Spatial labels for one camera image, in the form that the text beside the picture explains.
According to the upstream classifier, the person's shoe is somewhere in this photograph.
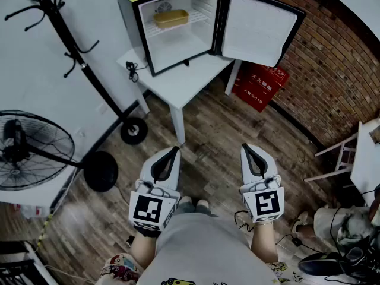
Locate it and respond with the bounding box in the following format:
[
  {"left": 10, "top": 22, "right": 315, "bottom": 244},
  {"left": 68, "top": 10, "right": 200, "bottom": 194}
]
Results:
[
  {"left": 178, "top": 196, "right": 195, "bottom": 214},
  {"left": 195, "top": 199, "right": 218, "bottom": 218}
]

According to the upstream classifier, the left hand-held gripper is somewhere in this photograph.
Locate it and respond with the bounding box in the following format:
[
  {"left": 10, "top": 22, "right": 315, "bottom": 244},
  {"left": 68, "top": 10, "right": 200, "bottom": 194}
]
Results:
[{"left": 128, "top": 145, "right": 182, "bottom": 238}]

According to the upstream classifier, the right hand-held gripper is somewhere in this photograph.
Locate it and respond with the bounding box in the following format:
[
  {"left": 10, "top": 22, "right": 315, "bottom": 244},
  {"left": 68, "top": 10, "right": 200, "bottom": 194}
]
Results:
[{"left": 239, "top": 142, "right": 285, "bottom": 224}]

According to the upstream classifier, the white dish rack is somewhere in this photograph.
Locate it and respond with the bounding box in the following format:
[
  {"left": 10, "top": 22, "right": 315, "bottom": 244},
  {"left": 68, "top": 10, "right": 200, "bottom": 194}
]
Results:
[{"left": 144, "top": 9, "right": 213, "bottom": 38}]

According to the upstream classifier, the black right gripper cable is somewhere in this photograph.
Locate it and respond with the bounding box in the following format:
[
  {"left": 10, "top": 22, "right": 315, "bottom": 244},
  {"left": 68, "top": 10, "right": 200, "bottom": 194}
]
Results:
[{"left": 233, "top": 209, "right": 257, "bottom": 233}]

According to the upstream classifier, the black floor cable with adapter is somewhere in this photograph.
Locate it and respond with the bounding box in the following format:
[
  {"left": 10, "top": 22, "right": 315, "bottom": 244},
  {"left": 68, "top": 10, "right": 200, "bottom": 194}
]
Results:
[{"left": 275, "top": 232, "right": 331, "bottom": 254}]

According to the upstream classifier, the black coat rack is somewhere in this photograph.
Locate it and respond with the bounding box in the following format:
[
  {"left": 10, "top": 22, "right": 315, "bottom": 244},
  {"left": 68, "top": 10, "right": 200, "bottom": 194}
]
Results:
[{"left": 4, "top": 0, "right": 149, "bottom": 146}]

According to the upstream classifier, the white side table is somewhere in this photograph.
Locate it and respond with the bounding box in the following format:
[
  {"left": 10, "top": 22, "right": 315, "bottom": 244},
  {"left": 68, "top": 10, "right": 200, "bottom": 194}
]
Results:
[{"left": 350, "top": 119, "right": 380, "bottom": 207}]

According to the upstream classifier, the person's right shoe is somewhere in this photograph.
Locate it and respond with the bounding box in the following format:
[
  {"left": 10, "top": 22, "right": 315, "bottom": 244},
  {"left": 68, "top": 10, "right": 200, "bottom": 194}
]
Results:
[{"left": 195, "top": 199, "right": 218, "bottom": 218}]

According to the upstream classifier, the black cable loop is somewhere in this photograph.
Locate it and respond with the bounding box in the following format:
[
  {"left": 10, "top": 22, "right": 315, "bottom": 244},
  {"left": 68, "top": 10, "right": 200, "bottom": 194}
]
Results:
[{"left": 125, "top": 60, "right": 150, "bottom": 83}]

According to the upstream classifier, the white square table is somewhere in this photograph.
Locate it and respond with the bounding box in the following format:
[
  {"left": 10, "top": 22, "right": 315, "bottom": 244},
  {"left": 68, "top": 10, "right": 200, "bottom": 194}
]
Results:
[{"left": 116, "top": 47, "right": 243, "bottom": 147}]

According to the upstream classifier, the person's grey cartoon print shirt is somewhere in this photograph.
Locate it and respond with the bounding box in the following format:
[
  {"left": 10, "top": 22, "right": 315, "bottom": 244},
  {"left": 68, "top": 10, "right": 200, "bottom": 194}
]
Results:
[{"left": 99, "top": 212, "right": 309, "bottom": 285}]

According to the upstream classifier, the white metal stool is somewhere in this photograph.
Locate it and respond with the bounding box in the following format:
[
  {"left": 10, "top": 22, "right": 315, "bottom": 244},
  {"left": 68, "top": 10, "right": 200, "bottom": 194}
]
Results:
[{"left": 304, "top": 120, "right": 360, "bottom": 183}]

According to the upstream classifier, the black sneaker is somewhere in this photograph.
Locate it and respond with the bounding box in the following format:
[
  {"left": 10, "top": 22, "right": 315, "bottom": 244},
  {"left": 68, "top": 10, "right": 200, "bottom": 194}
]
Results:
[
  {"left": 298, "top": 251, "right": 347, "bottom": 276},
  {"left": 338, "top": 236, "right": 380, "bottom": 283}
]

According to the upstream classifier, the yellow plastic container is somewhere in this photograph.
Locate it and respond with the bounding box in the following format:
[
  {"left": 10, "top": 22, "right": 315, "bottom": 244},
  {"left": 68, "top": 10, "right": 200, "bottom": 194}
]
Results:
[{"left": 153, "top": 9, "right": 189, "bottom": 30}]

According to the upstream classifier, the black standing fan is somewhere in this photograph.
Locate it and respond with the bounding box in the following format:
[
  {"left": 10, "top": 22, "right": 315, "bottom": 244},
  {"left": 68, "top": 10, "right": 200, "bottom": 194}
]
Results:
[{"left": 0, "top": 109, "right": 119, "bottom": 193}]

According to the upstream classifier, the person's left shoe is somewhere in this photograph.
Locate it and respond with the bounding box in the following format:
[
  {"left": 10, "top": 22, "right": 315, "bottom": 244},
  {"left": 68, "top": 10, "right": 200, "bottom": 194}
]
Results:
[{"left": 178, "top": 196, "right": 195, "bottom": 214}]

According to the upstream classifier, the black mini fridge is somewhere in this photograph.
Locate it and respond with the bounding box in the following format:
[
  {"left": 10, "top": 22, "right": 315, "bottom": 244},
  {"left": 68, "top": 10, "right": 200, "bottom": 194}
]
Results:
[{"left": 115, "top": 0, "right": 307, "bottom": 77}]

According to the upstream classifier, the red crate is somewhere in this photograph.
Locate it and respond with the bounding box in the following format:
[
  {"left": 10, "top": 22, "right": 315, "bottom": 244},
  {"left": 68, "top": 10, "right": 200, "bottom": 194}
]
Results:
[{"left": 231, "top": 61, "right": 290, "bottom": 113}]

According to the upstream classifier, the person's right forearm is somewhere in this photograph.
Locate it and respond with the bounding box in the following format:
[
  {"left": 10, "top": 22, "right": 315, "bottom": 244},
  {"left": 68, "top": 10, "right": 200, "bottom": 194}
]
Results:
[{"left": 250, "top": 221, "right": 279, "bottom": 264}]

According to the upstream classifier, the person's left forearm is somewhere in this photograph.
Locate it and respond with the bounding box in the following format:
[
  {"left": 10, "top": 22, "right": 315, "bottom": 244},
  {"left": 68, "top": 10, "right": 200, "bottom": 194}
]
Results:
[{"left": 129, "top": 233, "right": 159, "bottom": 270}]

